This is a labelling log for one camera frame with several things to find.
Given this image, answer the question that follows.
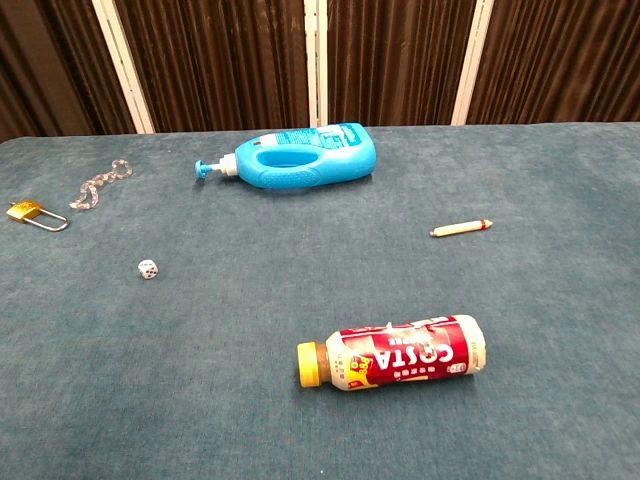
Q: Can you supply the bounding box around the blue pump detergent bottle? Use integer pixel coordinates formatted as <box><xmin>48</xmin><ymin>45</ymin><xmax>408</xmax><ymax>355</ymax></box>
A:
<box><xmin>194</xmin><ymin>122</ymin><xmax>378</xmax><ymax>190</ymax></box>

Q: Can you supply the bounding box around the white screen frame post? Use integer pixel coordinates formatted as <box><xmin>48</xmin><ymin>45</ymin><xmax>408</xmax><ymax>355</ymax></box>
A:
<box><xmin>303</xmin><ymin>0</ymin><xmax>330</xmax><ymax>128</ymax></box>
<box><xmin>450</xmin><ymin>0</ymin><xmax>496</xmax><ymax>126</ymax></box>
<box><xmin>91</xmin><ymin>0</ymin><xmax>156</xmax><ymax>135</ymax></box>

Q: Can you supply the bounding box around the clear plastic chain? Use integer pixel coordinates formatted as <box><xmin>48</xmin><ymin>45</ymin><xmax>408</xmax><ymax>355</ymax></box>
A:
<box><xmin>68</xmin><ymin>158</ymin><xmax>134</xmax><ymax>211</ymax></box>

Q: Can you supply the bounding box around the dark brown pleated curtain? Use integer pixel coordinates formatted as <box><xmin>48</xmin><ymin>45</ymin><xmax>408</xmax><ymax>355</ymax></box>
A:
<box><xmin>0</xmin><ymin>0</ymin><xmax>640</xmax><ymax>144</ymax></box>

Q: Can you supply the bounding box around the cream pen with red ring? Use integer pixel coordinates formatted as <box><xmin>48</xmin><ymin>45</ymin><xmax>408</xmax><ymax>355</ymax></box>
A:
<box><xmin>429</xmin><ymin>218</ymin><xmax>495</xmax><ymax>238</ymax></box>

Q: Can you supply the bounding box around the red Costa coffee bottle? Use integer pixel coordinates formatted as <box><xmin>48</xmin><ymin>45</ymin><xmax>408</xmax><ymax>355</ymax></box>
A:
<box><xmin>296</xmin><ymin>314</ymin><xmax>488</xmax><ymax>389</ymax></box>

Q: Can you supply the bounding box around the brass padlock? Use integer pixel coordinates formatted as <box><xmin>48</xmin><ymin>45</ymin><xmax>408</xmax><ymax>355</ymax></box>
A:
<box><xmin>5</xmin><ymin>199</ymin><xmax>70</xmax><ymax>233</ymax></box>

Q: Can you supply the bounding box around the teal table cloth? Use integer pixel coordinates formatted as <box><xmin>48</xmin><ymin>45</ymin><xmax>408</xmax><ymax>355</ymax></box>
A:
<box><xmin>0</xmin><ymin>121</ymin><xmax>640</xmax><ymax>480</ymax></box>

